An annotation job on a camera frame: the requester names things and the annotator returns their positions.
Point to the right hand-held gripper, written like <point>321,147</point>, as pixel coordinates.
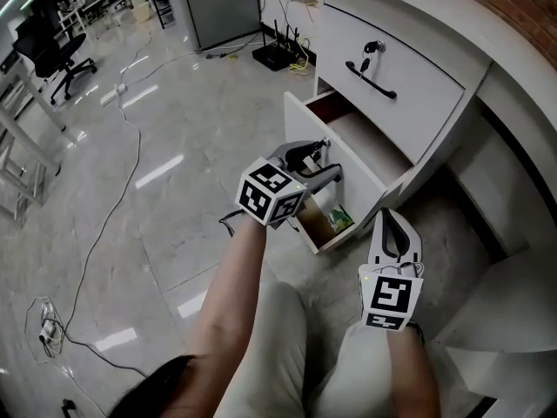
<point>389,298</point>

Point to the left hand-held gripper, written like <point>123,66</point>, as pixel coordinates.
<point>270,194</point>

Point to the person's right forearm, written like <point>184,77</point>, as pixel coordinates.
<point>411,372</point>

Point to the person's left forearm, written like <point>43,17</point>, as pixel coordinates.
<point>230,298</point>

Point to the black drawer keys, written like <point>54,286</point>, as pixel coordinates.
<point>370,48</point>
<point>320,146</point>

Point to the white desk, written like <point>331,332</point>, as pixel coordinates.
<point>435,7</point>

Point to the green cover magazine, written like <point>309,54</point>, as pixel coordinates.
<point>339,218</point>

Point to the black wifi router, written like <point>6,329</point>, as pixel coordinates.
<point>272,58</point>

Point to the light grey trousers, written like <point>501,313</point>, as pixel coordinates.
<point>270,342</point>

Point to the grey metal cabinet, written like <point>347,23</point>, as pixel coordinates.
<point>222,7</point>

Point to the white power strip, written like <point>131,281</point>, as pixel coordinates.
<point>114,94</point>
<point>46,331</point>

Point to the beige waste bin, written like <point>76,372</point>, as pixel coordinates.
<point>140,7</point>

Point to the white frame table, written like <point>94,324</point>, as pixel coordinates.
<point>22,163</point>
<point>30,92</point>

